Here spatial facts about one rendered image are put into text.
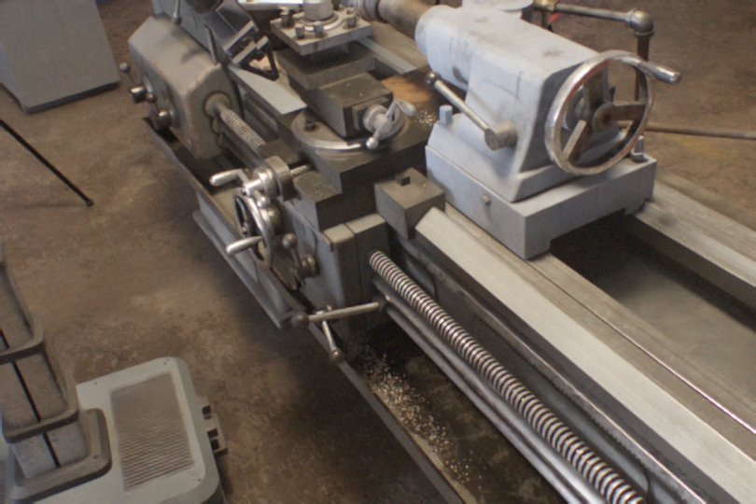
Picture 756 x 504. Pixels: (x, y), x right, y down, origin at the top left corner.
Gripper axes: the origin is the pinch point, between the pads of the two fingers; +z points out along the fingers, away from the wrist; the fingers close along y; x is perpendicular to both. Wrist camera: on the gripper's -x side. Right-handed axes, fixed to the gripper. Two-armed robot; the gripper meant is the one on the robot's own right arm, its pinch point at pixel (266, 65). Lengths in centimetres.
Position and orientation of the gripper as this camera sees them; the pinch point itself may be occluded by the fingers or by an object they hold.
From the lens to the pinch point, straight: 157.4
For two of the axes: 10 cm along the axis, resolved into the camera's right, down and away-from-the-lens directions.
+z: 5.5, 5.6, 6.2
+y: -3.6, -5.1, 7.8
